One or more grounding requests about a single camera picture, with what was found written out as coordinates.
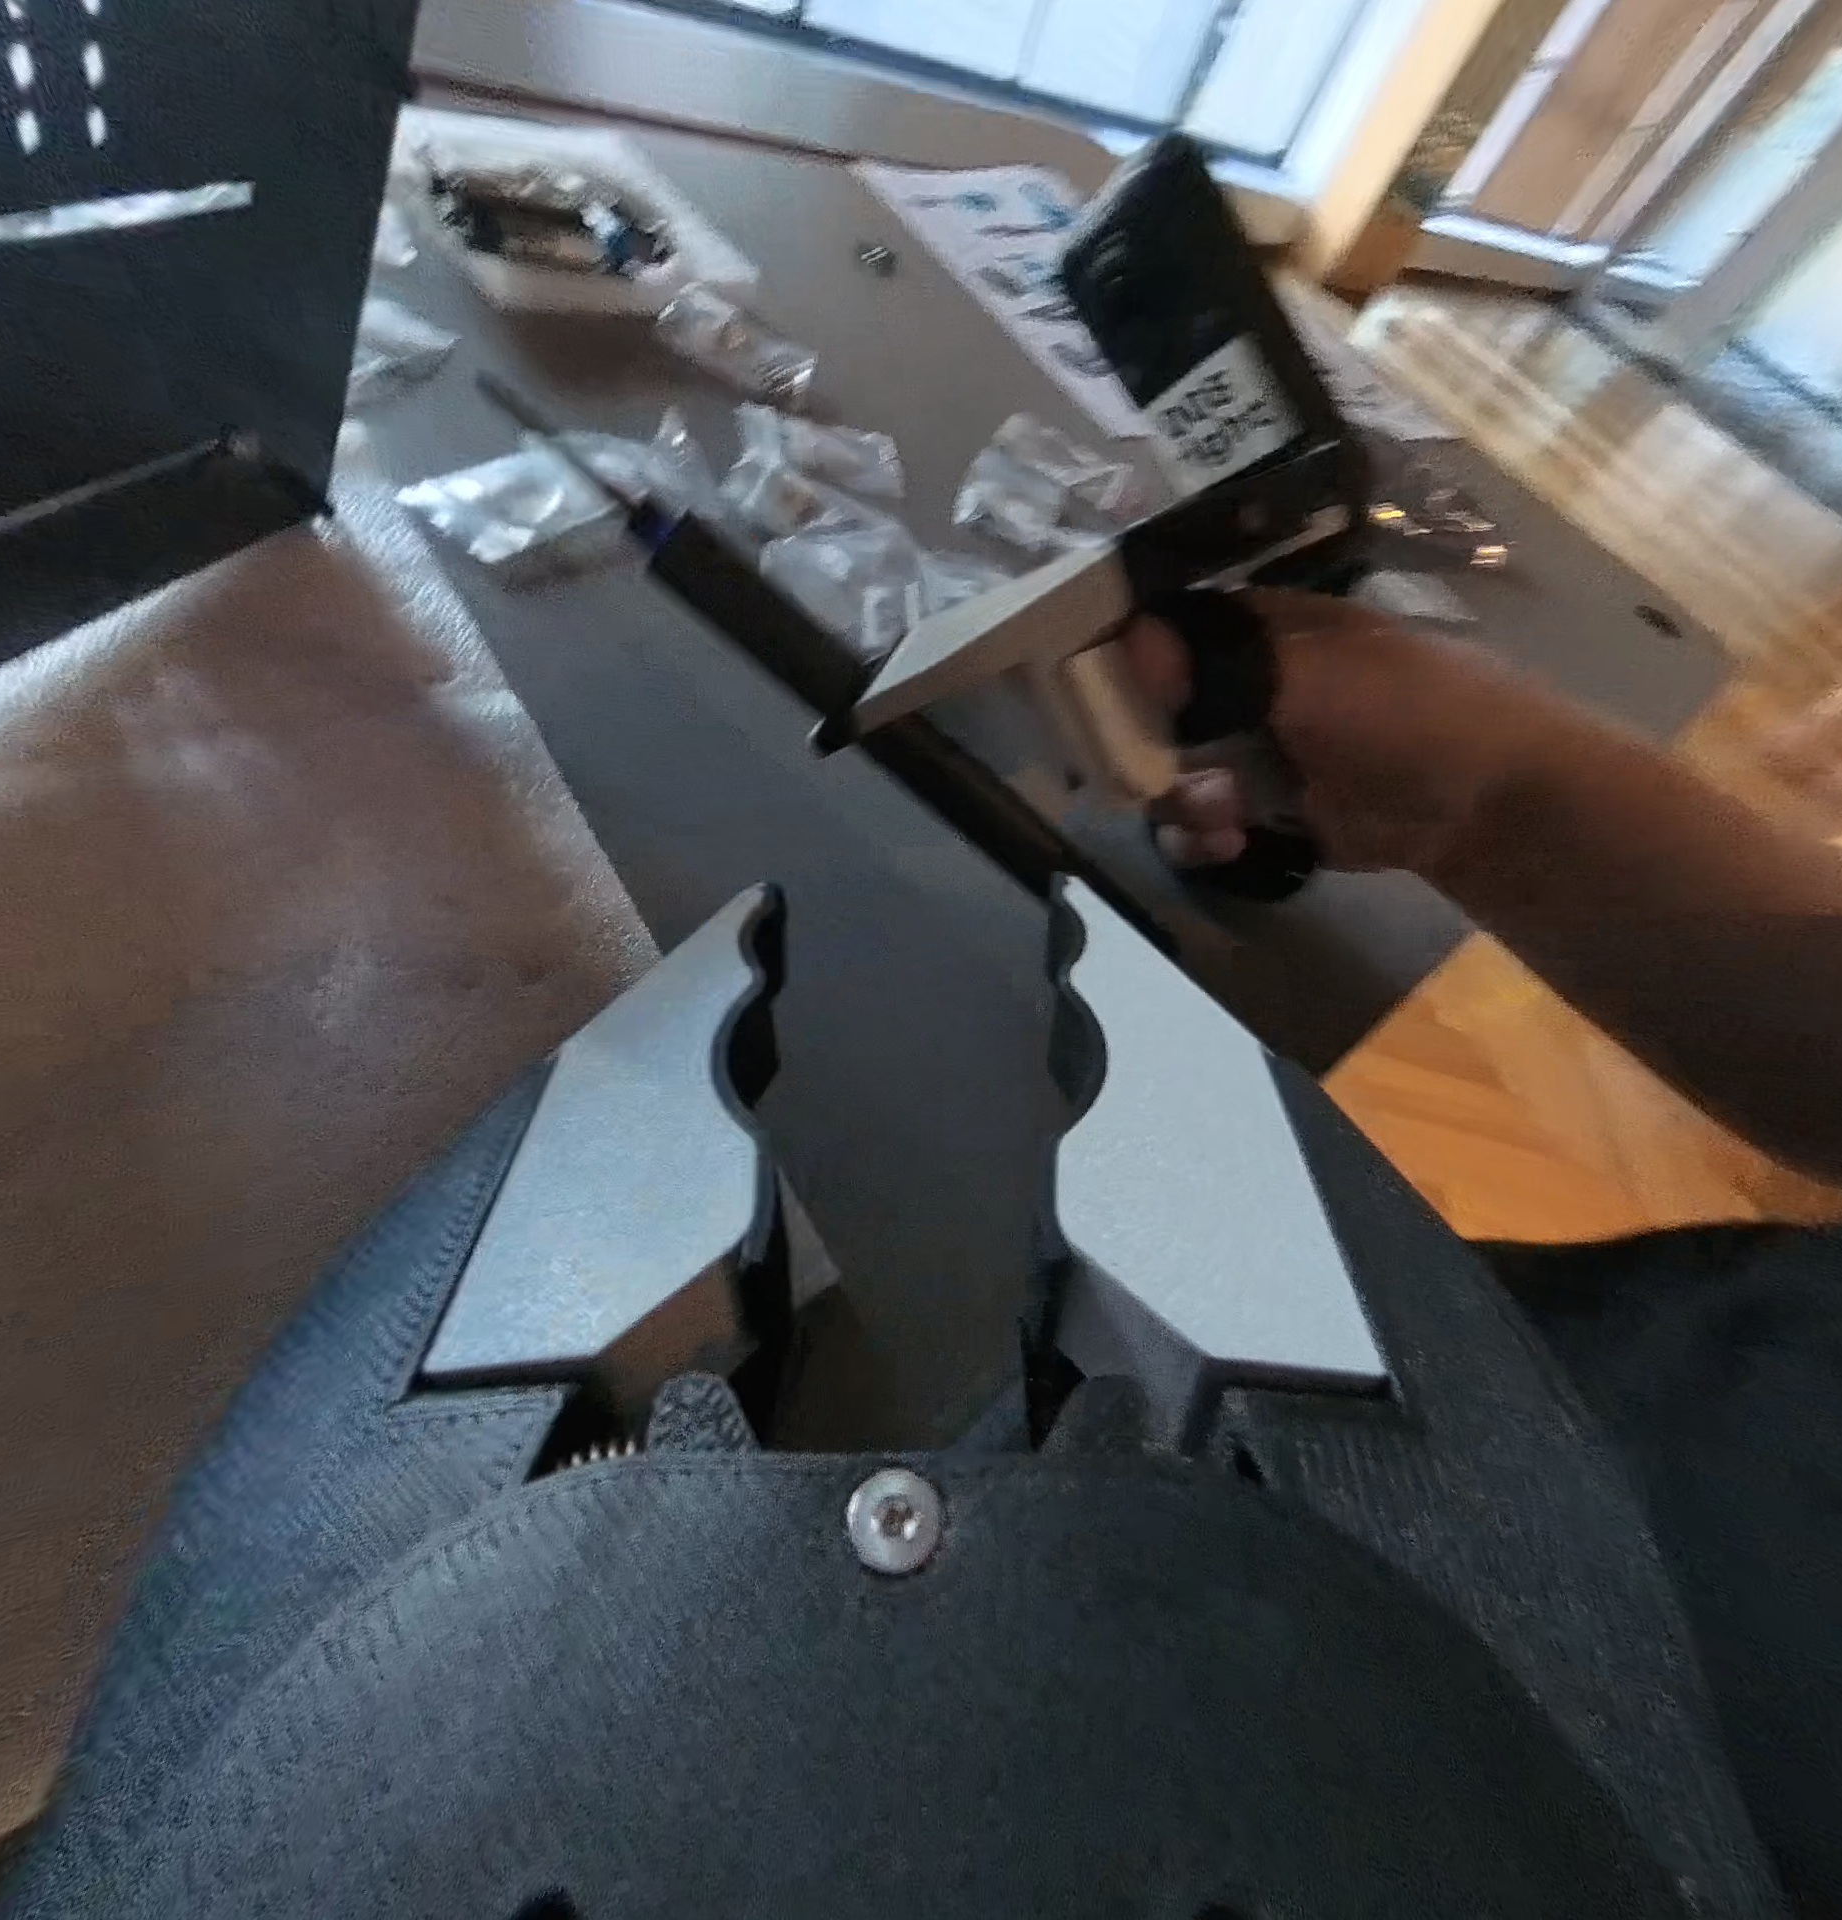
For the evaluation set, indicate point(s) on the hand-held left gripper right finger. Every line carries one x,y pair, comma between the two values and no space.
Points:
1206,1201

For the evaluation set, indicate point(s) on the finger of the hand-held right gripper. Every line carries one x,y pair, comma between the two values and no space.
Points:
981,646

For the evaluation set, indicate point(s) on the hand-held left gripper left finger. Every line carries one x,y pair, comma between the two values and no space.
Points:
622,1201

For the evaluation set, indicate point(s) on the black electric screwdriver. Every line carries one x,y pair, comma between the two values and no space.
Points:
743,601

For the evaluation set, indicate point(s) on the black metal base plate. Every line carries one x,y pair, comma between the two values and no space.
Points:
157,360

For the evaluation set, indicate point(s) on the person's right forearm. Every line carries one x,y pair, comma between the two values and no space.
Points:
1686,930

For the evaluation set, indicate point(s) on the dark grey desk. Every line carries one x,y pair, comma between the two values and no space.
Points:
862,930

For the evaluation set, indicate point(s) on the person's right hand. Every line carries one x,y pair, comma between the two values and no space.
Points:
1371,735

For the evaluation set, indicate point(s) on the printed instruction sheet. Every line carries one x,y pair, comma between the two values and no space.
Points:
998,255

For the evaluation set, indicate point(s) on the black framed window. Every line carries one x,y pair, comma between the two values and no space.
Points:
1087,61

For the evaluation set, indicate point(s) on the group of clear screw bags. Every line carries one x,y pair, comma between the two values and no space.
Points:
818,450

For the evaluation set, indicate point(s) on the white foam sheet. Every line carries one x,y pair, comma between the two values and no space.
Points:
262,975

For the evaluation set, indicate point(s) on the bag with electronics parts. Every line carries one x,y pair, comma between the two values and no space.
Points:
697,277

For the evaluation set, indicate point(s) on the person's dark clothing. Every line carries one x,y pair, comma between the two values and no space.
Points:
1731,1501

